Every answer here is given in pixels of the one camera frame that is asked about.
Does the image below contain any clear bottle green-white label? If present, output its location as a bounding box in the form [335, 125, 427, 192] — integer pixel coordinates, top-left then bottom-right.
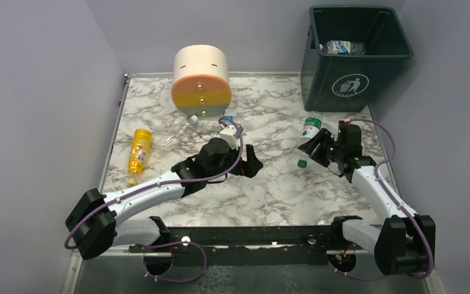
[322, 40, 366, 55]

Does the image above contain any crushed clear bottle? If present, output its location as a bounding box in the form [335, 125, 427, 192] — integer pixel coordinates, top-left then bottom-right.
[154, 120, 196, 151]

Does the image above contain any yellow drink bottle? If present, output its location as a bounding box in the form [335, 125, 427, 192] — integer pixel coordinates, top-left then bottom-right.
[127, 129, 152, 186]

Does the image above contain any clear bottle blue label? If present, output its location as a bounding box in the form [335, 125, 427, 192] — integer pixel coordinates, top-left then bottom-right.
[187, 115, 253, 132]

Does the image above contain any clear bottle green cap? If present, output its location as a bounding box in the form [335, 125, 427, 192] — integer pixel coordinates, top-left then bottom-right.
[297, 116, 322, 168]

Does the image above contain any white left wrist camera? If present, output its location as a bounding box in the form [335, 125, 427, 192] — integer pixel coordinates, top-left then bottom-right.
[219, 125, 240, 149]

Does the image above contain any black front mounting rail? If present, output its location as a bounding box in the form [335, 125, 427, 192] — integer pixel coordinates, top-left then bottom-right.
[129, 225, 363, 266]

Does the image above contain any round pastel drawer cabinet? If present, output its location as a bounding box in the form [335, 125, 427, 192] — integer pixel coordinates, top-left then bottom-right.
[171, 45, 232, 117]

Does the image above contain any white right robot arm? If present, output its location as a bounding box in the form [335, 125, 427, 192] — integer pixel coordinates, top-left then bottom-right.
[297, 117, 436, 279]

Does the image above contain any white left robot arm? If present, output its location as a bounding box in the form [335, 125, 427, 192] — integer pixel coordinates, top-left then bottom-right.
[64, 138, 263, 260]

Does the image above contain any dark green trash bin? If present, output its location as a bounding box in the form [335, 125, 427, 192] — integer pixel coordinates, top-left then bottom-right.
[300, 6, 413, 113]

